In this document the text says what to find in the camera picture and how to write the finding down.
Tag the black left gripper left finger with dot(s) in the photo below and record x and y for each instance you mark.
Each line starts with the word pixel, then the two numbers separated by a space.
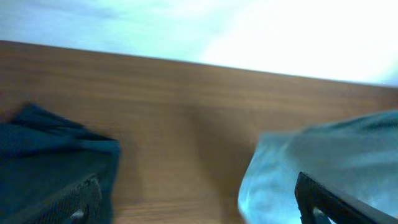
pixel 78 202

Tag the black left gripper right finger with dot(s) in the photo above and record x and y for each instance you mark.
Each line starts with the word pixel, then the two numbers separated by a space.
pixel 319 203

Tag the light blue t-shirt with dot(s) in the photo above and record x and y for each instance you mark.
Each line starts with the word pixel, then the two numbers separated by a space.
pixel 357 156

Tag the dark navy folded garment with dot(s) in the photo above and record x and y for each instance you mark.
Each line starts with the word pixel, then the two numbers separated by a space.
pixel 41 153

